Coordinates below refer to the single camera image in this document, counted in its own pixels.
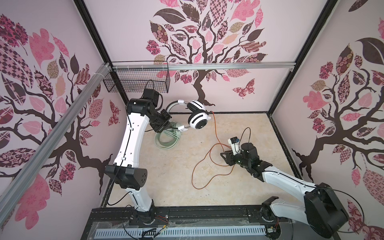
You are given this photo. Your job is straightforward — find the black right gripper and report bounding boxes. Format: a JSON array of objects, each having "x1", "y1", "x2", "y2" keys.
[{"x1": 220, "y1": 148, "x2": 250, "y2": 169}]

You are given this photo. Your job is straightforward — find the mint green headphones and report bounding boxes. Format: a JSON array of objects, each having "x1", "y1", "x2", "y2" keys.
[{"x1": 154, "y1": 122, "x2": 182, "y2": 150}]

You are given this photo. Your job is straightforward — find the mint green headphone cable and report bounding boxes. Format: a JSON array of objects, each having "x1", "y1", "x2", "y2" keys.
[{"x1": 154, "y1": 121, "x2": 182, "y2": 150}]

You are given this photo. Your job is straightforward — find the red headphone cable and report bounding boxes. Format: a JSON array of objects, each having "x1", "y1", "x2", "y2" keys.
[{"x1": 191, "y1": 110, "x2": 236, "y2": 190}]

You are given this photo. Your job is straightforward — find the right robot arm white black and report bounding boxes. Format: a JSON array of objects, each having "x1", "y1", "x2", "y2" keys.
[{"x1": 220, "y1": 143, "x2": 349, "y2": 239}]

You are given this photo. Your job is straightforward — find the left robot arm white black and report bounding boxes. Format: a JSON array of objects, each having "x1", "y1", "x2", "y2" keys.
[{"x1": 105, "y1": 89, "x2": 171, "y2": 218}]

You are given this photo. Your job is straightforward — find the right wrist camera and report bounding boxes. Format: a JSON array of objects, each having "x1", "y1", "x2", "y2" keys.
[{"x1": 228, "y1": 137, "x2": 241, "y2": 156}]

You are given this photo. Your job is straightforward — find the black wire mesh basket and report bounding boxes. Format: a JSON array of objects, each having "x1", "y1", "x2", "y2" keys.
[{"x1": 103, "y1": 60, "x2": 171, "y2": 93}]

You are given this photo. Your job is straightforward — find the white slotted cable duct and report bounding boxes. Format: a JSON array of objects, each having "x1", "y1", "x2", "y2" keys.
[{"x1": 94, "y1": 226, "x2": 266, "y2": 240}]

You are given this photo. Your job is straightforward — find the rear aluminium rail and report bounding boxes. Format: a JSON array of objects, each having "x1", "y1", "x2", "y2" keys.
[{"x1": 113, "y1": 62, "x2": 296, "y2": 71}]

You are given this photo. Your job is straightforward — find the aluminium rail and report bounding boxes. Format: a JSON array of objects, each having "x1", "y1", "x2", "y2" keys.
[
  {"x1": 113, "y1": 62, "x2": 296, "y2": 71},
  {"x1": 1, "y1": 63, "x2": 111, "y2": 224}
]

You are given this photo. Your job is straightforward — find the left aluminium rail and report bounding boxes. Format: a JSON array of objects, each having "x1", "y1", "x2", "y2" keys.
[{"x1": 1, "y1": 63, "x2": 111, "y2": 224}]

